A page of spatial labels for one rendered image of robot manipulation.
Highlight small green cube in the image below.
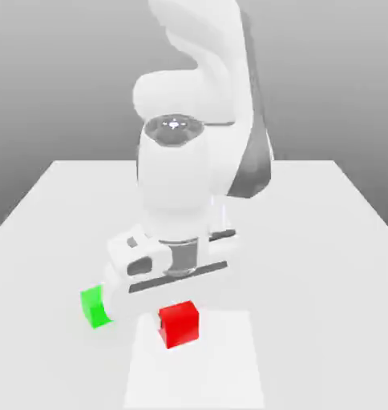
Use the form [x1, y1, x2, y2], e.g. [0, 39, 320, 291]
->
[80, 284, 115, 330]

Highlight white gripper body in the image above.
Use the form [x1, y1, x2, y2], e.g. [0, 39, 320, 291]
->
[102, 231, 245, 322]

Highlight small red cube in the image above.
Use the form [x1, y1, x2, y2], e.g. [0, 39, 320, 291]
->
[157, 299, 200, 350]

